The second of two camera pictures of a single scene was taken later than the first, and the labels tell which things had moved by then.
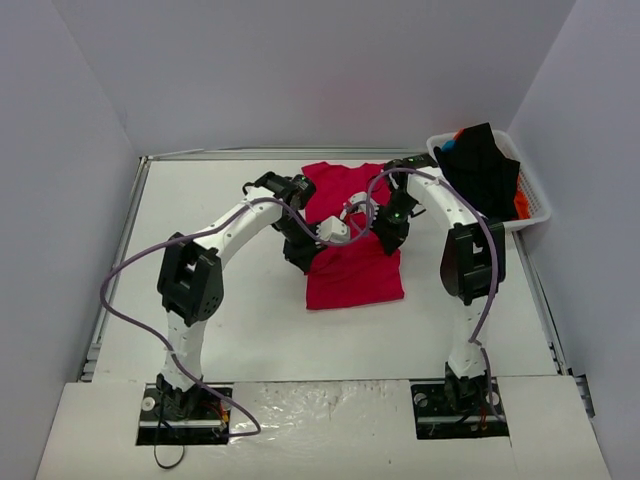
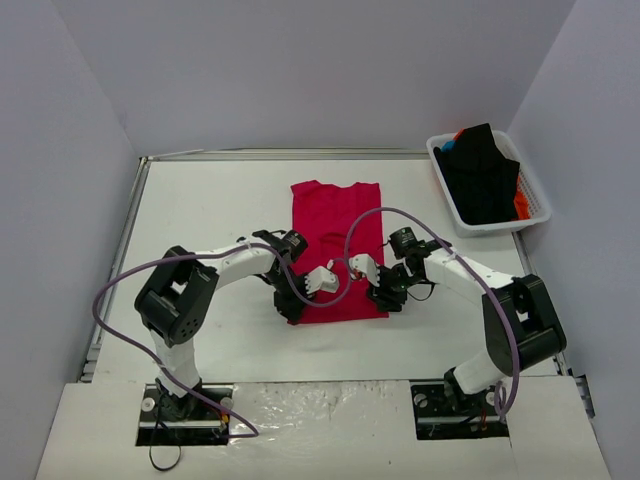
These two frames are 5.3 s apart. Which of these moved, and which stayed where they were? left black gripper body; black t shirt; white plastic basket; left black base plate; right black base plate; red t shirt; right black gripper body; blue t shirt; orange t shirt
Moved: left black gripper body; red t shirt; right black gripper body
Stayed: left black base plate; white plastic basket; blue t shirt; right black base plate; black t shirt; orange t shirt
